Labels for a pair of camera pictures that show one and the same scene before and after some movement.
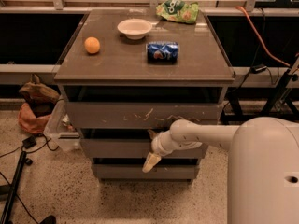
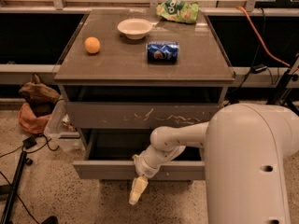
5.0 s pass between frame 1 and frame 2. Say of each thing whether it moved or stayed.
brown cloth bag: stayed
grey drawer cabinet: stayed
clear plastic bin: stayed
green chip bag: stayed
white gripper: moved
